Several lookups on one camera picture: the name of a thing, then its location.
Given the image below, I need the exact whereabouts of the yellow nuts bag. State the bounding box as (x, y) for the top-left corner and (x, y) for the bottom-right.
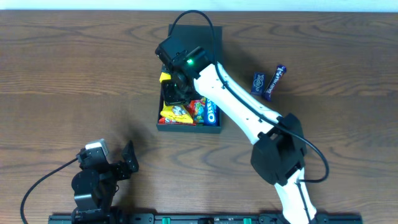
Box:
(159, 71), (194, 124)

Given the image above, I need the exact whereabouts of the Haribo gummy worms bag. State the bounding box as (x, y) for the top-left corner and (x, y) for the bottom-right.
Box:
(188, 97), (206, 124)

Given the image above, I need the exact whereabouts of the red Hacks candy bag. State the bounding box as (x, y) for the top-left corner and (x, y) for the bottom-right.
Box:
(158, 117), (197, 126)

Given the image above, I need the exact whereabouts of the blue Oreo cookie pack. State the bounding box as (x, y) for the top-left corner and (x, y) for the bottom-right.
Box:
(204, 98), (218, 126)

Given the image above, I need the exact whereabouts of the dark green box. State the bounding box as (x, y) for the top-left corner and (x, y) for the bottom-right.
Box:
(156, 25), (223, 134)

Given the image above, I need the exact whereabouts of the blue Eclipse mints box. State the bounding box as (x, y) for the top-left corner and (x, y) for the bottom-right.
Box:
(251, 72), (266, 96)

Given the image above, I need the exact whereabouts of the Dairy Milk chocolate bar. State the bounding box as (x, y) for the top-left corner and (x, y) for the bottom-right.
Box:
(263, 65), (287, 101)

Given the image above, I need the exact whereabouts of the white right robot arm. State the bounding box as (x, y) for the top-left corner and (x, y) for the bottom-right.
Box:
(155, 37), (317, 223)

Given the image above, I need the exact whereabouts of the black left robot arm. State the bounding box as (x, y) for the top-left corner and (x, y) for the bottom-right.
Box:
(71, 139), (139, 224)

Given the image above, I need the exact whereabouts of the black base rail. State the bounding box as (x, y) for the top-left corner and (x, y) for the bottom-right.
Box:
(48, 211), (364, 224)

